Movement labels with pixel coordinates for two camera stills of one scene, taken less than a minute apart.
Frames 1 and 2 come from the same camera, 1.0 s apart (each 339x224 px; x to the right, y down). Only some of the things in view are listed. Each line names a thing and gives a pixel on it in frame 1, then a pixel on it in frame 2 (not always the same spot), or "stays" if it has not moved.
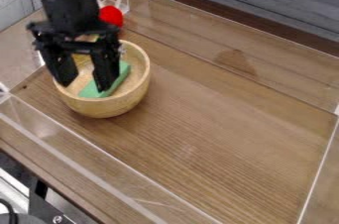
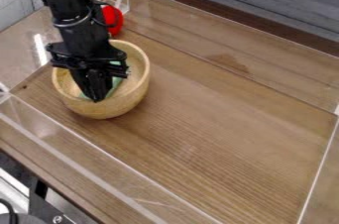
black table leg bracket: (40, 207) stays
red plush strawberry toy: (109, 15) stays
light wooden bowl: (124, 98) stays
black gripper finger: (60, 61) to (89, 79)
